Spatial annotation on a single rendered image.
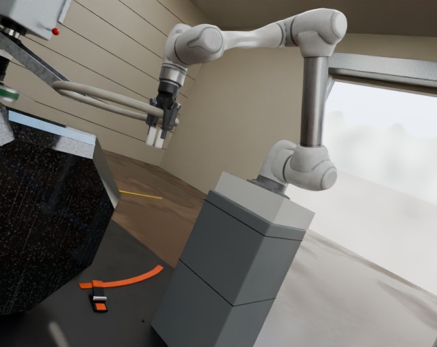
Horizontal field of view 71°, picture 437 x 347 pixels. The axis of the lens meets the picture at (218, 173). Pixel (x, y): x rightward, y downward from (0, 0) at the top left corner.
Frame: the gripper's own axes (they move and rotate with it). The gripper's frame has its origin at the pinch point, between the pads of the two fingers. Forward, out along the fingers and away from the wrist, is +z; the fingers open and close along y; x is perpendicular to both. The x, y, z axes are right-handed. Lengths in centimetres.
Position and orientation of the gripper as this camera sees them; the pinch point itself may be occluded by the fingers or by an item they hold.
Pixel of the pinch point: (155, 138)
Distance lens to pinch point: 115.8
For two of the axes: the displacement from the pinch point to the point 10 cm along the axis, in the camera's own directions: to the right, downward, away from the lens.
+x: -4.7, -1.1, -8.7
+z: -2.6, 9.6, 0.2
